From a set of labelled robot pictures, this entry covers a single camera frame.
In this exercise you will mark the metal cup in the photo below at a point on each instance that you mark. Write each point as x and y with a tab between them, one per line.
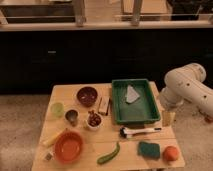
72	117

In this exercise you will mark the white cup with nuts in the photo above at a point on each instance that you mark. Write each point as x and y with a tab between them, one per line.
93	121

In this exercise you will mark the yellow corn cob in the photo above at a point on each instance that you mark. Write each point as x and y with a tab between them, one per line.
51	140

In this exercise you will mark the orange fruit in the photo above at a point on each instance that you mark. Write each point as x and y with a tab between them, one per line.
170	153

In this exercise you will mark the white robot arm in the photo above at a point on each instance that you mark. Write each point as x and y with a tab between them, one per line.
187	83

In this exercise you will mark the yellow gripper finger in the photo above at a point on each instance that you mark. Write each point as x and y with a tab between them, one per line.
168	118

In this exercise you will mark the grey folded cloth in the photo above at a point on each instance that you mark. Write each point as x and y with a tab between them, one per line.
131	95

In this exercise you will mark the wooden table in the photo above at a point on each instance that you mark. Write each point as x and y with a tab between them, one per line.
101	142

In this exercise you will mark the green plastic tray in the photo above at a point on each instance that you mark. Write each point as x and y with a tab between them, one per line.
143	111

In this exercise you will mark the orange bowl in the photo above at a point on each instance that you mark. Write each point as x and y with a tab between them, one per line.
68	147

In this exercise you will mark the green sponge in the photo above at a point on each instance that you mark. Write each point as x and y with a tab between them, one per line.
150	150

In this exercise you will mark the light green cup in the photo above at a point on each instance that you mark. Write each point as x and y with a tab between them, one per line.
57	109

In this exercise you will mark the green pepper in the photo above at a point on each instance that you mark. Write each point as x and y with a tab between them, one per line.
108	157

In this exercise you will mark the wooden block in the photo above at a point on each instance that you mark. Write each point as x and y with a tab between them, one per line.
104	105

